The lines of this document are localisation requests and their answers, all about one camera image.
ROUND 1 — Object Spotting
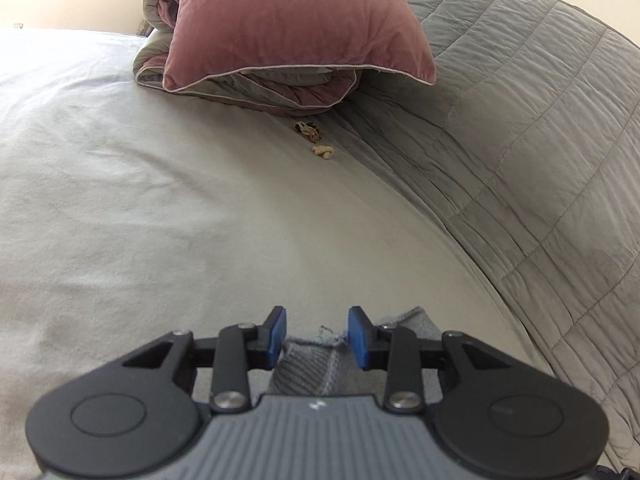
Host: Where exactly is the grey quilted headboard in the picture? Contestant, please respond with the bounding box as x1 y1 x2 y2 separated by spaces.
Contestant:
331 0 639 468

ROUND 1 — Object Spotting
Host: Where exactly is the small beige trinket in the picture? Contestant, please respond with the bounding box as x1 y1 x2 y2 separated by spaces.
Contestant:
294 122 334 160

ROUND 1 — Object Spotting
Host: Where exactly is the pink velvet pillow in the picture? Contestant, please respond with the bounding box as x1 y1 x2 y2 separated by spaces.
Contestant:
164 0 436 91

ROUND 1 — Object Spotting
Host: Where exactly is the folded grey pink duvet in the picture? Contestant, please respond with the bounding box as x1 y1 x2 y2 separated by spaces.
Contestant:
132 0 361 117

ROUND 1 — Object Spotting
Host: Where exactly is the grey knit sweater black pattern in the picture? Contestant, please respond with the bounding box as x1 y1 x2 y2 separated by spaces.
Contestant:
266 307 442 404

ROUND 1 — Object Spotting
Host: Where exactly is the grey bed sheet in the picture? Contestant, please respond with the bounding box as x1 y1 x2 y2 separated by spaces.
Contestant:
1 29 547 479

